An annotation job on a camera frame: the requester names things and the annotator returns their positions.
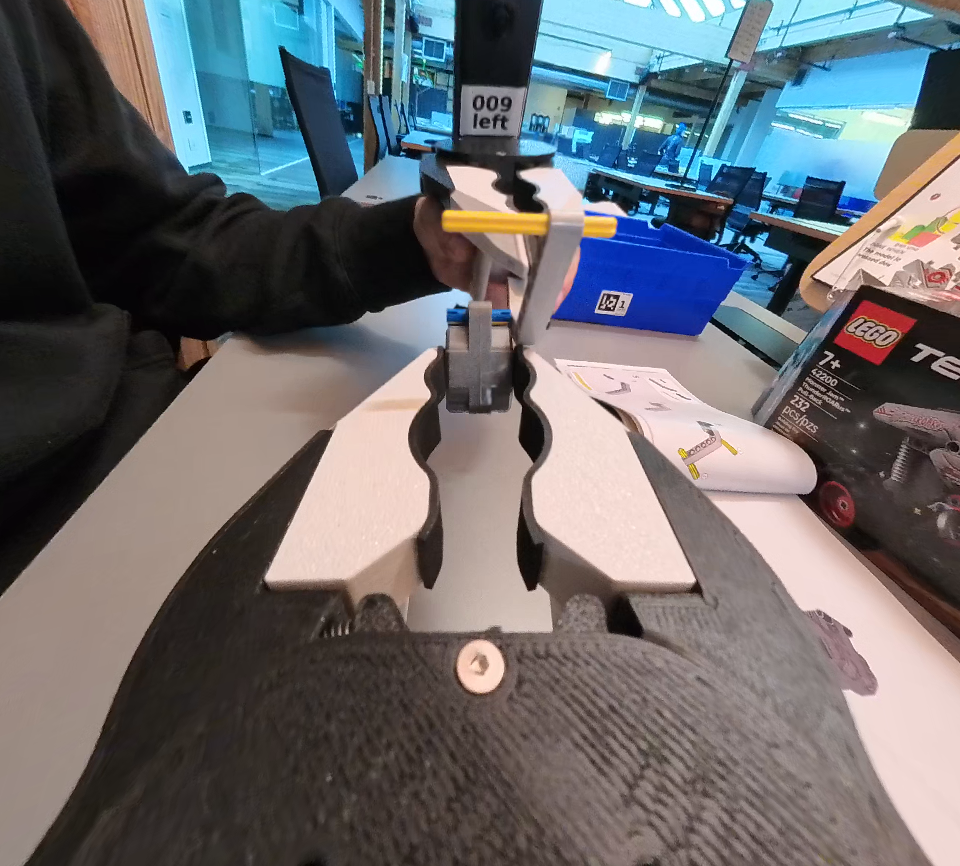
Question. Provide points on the grey toy brick assembly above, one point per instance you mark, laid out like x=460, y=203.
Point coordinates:
x=480, y=371

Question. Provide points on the cardboard-backed instruction sheet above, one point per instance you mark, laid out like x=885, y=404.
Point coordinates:
x=922, y=243

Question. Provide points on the white instruction booklet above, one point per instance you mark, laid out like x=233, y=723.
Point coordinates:
x=675, y=423

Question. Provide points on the black office chair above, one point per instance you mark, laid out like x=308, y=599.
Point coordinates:
x=819, y=198
x=733, y=194
x=322, y=130
x=384, y=127

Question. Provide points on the black panel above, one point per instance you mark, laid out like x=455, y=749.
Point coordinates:
x=937, y=89

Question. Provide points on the white sign board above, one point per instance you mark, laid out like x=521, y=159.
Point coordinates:
x=748, y=29

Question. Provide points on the person's left hand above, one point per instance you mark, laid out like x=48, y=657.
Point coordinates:
x=442, y=243

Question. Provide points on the wooden office table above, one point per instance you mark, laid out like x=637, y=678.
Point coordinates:
x=652, y=187
x=802, y=224

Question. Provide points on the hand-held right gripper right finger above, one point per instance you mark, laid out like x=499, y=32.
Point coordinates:
x=600, y=498

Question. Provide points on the blue plastic bin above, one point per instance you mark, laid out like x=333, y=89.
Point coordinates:
x=660, y=281

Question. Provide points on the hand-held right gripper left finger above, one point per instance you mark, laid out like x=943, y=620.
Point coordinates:
x=352, y=498

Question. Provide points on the black toy set box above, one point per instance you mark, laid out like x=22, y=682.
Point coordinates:
x=862, y=386

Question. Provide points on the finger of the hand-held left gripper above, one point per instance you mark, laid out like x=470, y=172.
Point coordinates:
x=472, y=194
x=559, y=190

